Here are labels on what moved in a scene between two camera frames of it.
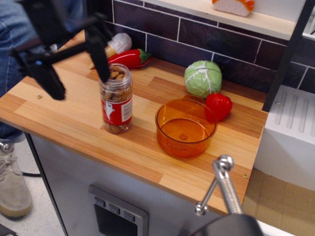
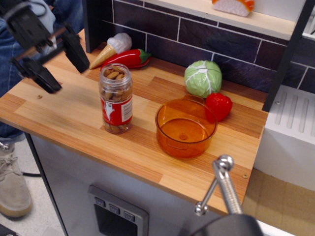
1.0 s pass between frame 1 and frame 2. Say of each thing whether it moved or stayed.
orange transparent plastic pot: stayed
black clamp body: stayed
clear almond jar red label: stayed
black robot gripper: moved
